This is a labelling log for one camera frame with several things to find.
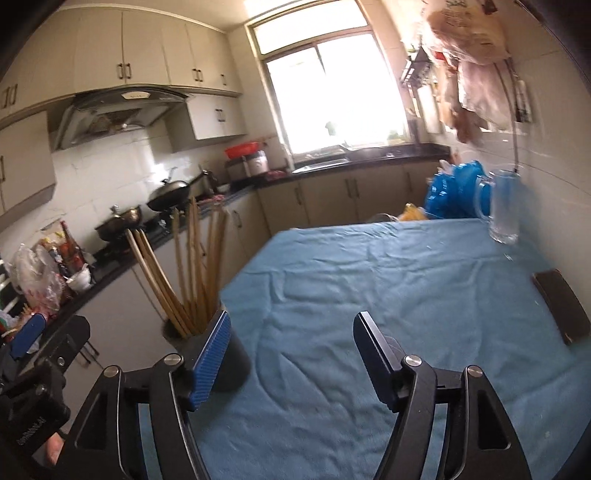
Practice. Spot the steel rice cooker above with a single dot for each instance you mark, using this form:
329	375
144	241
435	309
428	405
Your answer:
247	166

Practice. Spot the black countertop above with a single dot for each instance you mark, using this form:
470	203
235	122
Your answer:
231	184

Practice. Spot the wooden chopstick trio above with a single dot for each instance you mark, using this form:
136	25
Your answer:
209	262
216	255

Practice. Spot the blue plastic bag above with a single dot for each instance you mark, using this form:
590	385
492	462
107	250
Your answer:
453	192

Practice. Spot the red basin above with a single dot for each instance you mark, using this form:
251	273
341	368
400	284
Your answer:
244	149

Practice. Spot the wall shelf rack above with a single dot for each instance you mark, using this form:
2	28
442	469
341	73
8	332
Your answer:
417	71

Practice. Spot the sauce bottles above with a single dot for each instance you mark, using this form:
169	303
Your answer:
69	254

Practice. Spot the person left hand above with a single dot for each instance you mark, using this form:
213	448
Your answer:
53	447

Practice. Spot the upper wall cabinets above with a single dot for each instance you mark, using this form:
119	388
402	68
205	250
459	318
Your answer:
89	48

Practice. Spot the hanging plastic bags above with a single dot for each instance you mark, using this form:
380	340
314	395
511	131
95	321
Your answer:
467	40

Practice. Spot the wooden chopstick long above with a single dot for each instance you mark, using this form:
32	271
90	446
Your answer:
162	280

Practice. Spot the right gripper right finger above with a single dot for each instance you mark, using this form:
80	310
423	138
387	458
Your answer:
480	441

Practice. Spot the yellow bag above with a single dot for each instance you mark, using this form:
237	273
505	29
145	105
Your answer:
412	213

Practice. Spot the window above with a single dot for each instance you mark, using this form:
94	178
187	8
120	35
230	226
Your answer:
330	79

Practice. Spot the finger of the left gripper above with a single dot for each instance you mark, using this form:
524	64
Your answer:
27	336

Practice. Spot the range hood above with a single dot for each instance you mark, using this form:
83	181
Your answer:
103	113

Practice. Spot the white plastic bag counter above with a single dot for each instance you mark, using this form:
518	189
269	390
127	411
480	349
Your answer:
36	276

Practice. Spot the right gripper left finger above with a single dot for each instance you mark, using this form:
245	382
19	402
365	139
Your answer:
104	441

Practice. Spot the blue towel table cloth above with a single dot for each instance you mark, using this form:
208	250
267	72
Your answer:
444	289

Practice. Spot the small pot with lid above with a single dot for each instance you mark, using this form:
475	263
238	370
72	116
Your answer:
118	222

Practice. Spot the black smartphone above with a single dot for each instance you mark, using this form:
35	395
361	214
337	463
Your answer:
567	311

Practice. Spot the lower kitchen cabinets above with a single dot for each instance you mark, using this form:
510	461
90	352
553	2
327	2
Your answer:
126	322

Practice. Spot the black utensil holder cup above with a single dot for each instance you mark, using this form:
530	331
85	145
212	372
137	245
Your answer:
235	364

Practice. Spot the black wok with lid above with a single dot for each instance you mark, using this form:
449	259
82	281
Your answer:
172	192

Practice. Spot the white bowl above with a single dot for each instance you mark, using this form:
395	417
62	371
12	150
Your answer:
81	281

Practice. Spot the clear glass beer mug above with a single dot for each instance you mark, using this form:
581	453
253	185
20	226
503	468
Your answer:
496	201

